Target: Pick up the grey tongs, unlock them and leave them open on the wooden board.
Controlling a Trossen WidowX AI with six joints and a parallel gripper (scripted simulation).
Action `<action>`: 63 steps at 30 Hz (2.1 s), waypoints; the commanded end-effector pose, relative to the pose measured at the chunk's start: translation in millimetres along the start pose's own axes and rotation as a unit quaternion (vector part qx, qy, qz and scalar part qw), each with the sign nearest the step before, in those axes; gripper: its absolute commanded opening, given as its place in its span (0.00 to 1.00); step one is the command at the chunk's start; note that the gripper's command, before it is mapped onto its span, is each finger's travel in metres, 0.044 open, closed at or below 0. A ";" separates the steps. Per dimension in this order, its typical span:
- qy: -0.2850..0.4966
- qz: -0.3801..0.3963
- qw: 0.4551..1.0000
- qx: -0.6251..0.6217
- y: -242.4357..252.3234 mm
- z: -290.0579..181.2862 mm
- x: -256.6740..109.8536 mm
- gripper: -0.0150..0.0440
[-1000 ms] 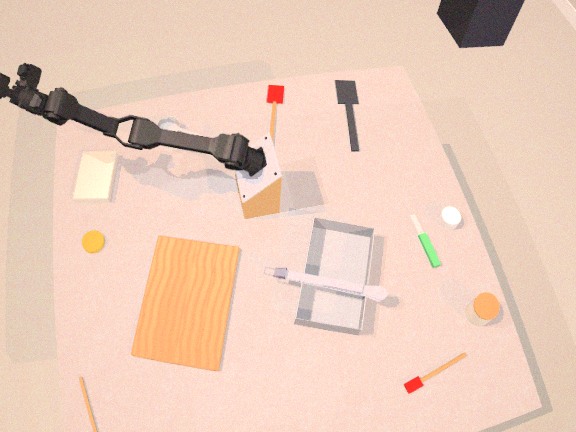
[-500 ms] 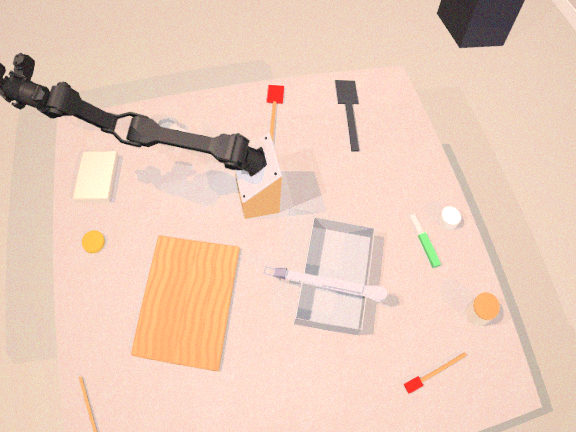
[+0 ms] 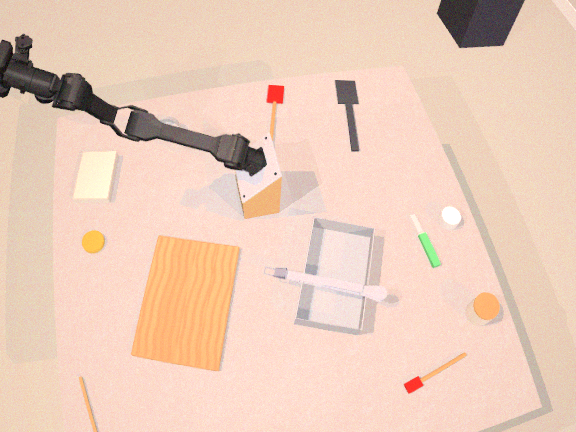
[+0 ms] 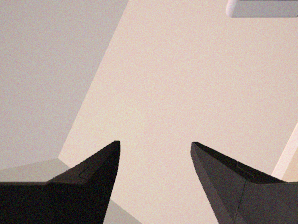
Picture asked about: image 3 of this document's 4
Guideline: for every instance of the cream jar with orange lid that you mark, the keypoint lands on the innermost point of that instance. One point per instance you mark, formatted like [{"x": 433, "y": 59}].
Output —
[{"x": 482, "y": 309}]

